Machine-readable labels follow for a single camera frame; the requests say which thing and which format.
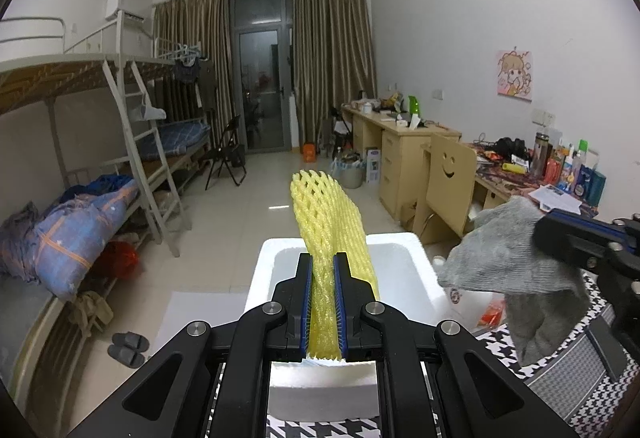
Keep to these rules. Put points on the grey knitted cloth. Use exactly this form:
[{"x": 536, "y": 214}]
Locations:
[{"x": 545, "y": 299}]

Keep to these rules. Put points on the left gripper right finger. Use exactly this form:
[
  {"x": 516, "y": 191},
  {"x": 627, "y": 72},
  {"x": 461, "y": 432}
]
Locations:
[{"x": 350, "y": 295}]

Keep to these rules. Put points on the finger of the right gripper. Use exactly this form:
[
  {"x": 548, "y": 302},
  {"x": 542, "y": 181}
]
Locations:
[{"x": 571, "y": 238}]

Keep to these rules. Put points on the white air conditioner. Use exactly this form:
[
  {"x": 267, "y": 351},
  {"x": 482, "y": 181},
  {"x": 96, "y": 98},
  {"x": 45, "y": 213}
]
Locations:
[{"x": 115, "y": 7}]

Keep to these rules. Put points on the wooden smiley face chair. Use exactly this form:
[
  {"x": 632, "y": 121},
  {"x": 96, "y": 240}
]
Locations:
[{"x": 444, "y": 205}]

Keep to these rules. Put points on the brown right curtain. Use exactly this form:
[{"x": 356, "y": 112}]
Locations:
[{"x": 333, "y": 60}]

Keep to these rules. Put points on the blue plaid duvet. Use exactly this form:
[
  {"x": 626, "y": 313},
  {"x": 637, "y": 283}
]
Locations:
[{"x": 58, "y": 247}]

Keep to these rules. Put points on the glass balcony door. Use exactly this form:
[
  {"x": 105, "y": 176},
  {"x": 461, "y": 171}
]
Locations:
[{"x": 262, "y": 72}]

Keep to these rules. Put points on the white red pump bottle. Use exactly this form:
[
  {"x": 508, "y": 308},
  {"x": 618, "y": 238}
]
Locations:
[{"x": 468, "y": 307}]

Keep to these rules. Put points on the anime girl wall poster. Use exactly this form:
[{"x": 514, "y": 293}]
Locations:
[{"x": 514, "y": 74}]

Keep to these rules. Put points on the white metal bunk bed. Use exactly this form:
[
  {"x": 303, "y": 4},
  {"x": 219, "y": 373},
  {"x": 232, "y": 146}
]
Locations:
[{"x": 74, "y": 108}]

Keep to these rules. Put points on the pair of black slippers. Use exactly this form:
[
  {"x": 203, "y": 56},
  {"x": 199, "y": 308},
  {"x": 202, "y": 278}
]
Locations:
[{"x": 128, "y": 349}]

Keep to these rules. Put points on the black smartphone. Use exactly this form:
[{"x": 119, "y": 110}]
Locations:
[{"x": 609, "y": 350}]

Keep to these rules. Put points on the black folding chair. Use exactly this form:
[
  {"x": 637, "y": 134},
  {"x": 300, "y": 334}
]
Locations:
[{"x": 228, "y": 153}]

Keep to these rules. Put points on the brown curtain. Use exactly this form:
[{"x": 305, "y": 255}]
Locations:
[
  {"x": 333, "y": 60},
  {"x": 195, "y": 35}
]

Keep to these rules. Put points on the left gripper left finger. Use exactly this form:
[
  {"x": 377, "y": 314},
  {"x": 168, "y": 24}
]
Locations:
[{"x": 290, "y": 339}]

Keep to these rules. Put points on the grey bucket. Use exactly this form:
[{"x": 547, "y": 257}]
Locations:
[{"x": 350, "y": 174}]

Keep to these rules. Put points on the brown left curtain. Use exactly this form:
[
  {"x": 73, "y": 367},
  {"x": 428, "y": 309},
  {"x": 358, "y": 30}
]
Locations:
[{"x": 195, "y": 35}]

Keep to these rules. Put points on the red orange snack packet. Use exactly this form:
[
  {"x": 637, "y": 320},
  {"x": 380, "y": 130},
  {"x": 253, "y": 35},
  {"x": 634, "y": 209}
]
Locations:
[{"x": 494, "y": 313}]

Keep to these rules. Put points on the yellow foam net sleeve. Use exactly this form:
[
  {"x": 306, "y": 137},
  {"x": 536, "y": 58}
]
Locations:
[{"x": 329, "y": 223}]

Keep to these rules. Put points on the near cluttered wooden desk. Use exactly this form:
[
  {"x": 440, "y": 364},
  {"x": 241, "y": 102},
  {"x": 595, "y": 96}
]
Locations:
[{"x": 494, "y": 184}]

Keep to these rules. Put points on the dark blue box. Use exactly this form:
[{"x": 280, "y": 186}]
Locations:
[{"x": 590, "y": 185}]

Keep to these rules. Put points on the houndstooth table cloth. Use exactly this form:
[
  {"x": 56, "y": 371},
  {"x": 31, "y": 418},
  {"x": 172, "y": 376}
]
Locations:
[{"x": 572, "y": 382}]

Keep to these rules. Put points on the white printed paper sheet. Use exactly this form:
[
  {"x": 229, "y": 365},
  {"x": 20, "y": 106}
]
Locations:
[{"x": 549, "y": 198}]

